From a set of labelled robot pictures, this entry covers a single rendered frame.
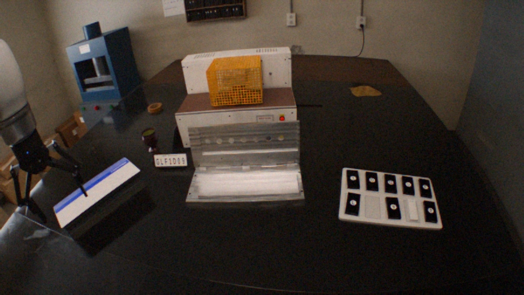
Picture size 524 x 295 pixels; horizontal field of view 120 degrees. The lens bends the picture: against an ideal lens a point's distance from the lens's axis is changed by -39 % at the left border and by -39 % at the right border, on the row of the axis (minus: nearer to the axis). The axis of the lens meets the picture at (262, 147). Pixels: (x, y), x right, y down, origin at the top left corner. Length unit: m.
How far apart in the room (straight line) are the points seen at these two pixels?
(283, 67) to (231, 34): 1.52
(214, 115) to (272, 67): 0.37
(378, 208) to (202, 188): 0.67
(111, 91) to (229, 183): 2.12
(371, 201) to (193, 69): 1.01
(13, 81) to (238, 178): 0.83
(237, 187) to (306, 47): 1.94
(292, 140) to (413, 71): 2.17
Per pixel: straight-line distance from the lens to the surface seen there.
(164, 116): 1.65
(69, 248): 1.12
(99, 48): 2.77
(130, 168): 1.08
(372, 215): 0.92
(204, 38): 2.81
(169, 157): 1.16
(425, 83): 3.07
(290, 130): 0.98
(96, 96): 3.08
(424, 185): 1.10
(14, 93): 0.55
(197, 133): 1.01
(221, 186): 0.98
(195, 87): 1.34
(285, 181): 0.97
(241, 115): 1.11
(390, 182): 1.05
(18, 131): 0.57
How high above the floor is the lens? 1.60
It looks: 36 degrees down
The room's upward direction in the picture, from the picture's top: 4 degrees counter-clockwise
